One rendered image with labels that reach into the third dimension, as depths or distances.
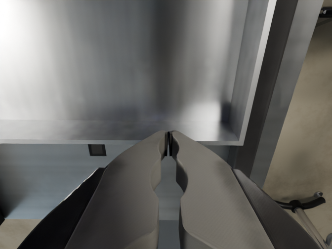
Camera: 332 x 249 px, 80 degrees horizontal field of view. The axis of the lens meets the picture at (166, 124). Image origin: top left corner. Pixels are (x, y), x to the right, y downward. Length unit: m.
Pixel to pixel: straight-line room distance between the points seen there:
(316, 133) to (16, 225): 2.32
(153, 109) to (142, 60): 0.04
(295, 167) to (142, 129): 1.49
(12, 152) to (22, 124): 0.05
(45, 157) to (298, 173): 1.58
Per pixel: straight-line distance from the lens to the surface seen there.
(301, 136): 1.48
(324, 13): 1.18
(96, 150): 0.22
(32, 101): 0.21
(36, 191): 0.29
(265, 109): 0.18
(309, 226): 1.61
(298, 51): 0.20
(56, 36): 0.18
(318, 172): 1.74
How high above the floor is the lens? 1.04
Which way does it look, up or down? 62 degrees down
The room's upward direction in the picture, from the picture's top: 179 degrees counter-clockwise
